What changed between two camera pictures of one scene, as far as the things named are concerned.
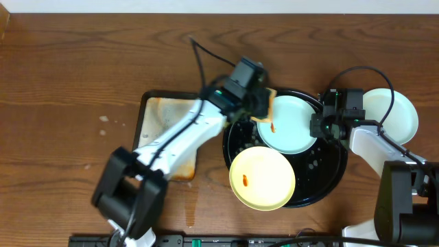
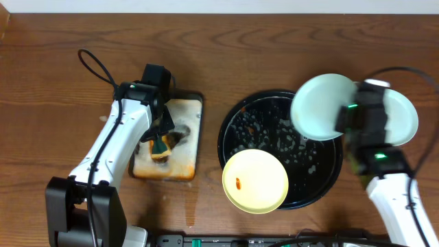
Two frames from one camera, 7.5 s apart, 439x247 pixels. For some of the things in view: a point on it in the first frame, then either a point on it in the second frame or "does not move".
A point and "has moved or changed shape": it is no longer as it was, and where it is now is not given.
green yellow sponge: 269,119 has moved or changed shape
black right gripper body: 317,127 -> 343,119
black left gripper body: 260,103 -> 161,127
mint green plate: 402,122 does not move
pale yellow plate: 262,178 has moved or changed shape
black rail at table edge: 230,241 does not move
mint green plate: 291,117 has moved or changed shape
